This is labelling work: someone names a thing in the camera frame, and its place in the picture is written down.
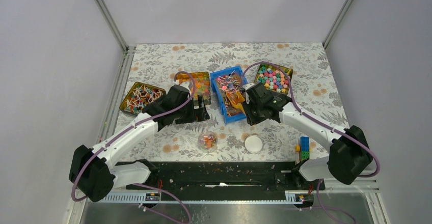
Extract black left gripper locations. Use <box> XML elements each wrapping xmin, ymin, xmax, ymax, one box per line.
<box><xmin>175</xmin><ymin>95</ymin><xmax>209</xmax><ymax>124</ymax></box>

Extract yellow plastic scoop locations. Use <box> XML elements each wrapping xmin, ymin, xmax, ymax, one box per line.
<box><xmin>226</xmin><ymin>91</ymin><xmax>245</xmax><ymax>114</ymax></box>

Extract blue plastic candy bin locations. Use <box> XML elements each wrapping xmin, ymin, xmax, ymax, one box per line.
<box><xmin>210</xmin><ymin>66</ymin><xmax>247</xmax><ymax>124</ymax></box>

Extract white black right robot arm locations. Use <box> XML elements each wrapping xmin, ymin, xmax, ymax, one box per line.
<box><xmin>241</xmin><ymin>83</ymin><xmax>373</xmax><ymax>189</ymax></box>

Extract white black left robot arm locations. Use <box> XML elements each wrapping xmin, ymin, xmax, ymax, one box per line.
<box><xmin>69</xmin><ymin>85</ymin><xmax>210</xmax><ymax>202</ymax></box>

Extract tin of star candies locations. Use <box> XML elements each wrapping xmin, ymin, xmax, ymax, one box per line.
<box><xmin>254</xmin><ymin>64</ymin><xmax>293</xmax><ymax>95</ymax></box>

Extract white round jar lid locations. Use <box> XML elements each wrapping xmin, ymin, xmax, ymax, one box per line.
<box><xmin>244</xmin><ymin>135</ymin><xmax>263</xmax><ymax>154</ymax></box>

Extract clear glass jar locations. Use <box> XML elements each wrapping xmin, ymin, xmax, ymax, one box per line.
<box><xmin>198</xmin><ymin>131</ymin><xmax>218</xmax><ymax>153</ymax></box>

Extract tin of orange gummies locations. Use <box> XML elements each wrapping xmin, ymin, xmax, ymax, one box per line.
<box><xmin>174</xmin><ymin>72</ymin><xmax>211</xmax><ymax>106</ymax></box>

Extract tin of lollipops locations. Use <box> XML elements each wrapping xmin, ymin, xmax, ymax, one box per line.
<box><xmin>119</xmin><ymin>82</ymin><xmax>166</xmax><ymax>117</ymax></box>

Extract colourful toy block train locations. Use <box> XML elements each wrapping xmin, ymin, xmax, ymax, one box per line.
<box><xmin>295</xmin><ymin>136</ymin><xmax>310</xmax><ymax>161</ymax></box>

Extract floral table cloth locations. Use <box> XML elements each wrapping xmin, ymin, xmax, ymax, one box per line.
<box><xmin>122</xmin><ymin>42</ymin><xmax>348</xmax><ymax>161</ymax></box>

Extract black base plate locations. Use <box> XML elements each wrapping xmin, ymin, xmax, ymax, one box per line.
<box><xmin>142</xmin><ymin>161</ymin><xmax>326</xmax><ymax>197</ymax></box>

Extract grey slotted cable duct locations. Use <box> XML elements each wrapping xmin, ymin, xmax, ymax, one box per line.
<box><xmin>99</xmin><ymin>191</ymin><xmax>303</xmax><ymax>204</ymax></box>

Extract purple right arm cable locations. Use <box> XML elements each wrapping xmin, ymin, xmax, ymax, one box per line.
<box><xmin>240</xmin><ymin>61</ymin><xmax>381</xmax><ymax>224</ymax></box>

